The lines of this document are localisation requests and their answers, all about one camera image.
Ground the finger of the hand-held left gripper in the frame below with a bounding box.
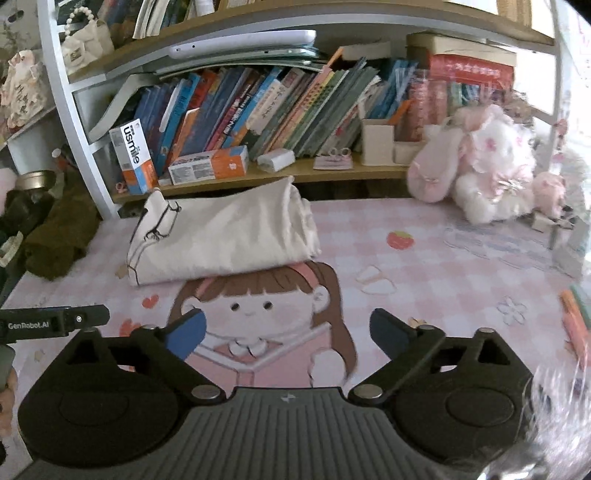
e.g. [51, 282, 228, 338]
[59, 304, 111, 333]

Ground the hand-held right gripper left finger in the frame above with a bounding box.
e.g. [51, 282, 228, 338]
[55, 308, 228, 403]

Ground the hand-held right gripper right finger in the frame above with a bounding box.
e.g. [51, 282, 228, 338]
[347, 307, 533, 403]

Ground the beige T-shirt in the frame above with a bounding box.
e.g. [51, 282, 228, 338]
[124, 175, 323, 288]

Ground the person's left hand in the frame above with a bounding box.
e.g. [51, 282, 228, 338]
[0, 370, 20, 440]

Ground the pink printed desk mat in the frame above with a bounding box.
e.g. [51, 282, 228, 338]
[0, 198, 591, 480]

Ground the white wristwatch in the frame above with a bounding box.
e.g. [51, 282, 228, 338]
[0, 232, 25, 269]

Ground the olive green jacket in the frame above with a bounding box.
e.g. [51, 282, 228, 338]
[23, 185, 101, 281]

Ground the gold tin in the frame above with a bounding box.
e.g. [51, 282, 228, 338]
[15, 169, 57, 191]

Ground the tall orange white box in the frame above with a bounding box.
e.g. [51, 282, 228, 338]
[109, 119, 160, 196]

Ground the flat orange white box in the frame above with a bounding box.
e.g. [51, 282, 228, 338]
[167, 145, 250, 186]

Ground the low beige desk box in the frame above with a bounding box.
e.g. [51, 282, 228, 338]
[392, 141, 426, 166]

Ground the orange highlighter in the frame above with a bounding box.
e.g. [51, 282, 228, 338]
[558, 290, 590, 366]

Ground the crumpled clear plastic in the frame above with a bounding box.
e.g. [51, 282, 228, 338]
[478, 359, 591, 480]

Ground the white pink plush rabbit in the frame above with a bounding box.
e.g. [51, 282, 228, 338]
[406, 104, 539, 226]

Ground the small cardboard box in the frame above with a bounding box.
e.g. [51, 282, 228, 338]
[360, 119, 396, 166]

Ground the small pink plush toy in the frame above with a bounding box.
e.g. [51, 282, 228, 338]
[531, 171, 567, 219]

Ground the pink transparent box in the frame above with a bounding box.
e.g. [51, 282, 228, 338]
[406, 76, 452, 142]

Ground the cream floral ornament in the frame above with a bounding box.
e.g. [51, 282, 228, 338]
[0, 50, 50, 136]

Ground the row of books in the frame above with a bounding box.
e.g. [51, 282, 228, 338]
[134, 58, 417, 163]

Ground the beige pearl handbag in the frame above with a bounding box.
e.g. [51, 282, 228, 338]
[59, 6, 116, 75]

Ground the thick red book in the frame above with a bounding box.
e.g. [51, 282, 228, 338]
[427, 54, 516, 87]

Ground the thick beige book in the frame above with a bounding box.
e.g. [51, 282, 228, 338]
[405, 31, 519, 66]

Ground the white bookshelf frame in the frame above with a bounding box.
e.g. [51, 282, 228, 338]
[37, 0, 570, 220]

